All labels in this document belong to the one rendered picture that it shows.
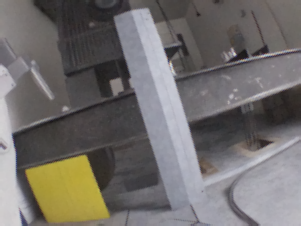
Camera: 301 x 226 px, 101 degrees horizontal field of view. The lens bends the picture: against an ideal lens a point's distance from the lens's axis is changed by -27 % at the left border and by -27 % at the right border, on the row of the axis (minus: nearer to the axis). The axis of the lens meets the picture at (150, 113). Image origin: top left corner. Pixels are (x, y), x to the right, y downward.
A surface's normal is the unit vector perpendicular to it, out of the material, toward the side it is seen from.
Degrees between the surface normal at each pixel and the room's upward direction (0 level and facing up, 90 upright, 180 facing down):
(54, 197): 90
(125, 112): 90
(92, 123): 90
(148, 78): 90
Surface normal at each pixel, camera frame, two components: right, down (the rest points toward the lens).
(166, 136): -0.11, 0.02
